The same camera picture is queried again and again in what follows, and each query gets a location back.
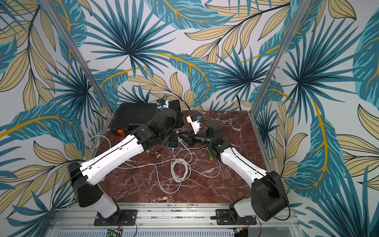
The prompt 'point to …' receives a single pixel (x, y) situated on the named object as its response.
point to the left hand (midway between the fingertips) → (178, 117)
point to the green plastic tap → (210, 155)
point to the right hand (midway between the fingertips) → (168, 142)
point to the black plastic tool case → (129, 114)
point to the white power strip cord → (100, 133)
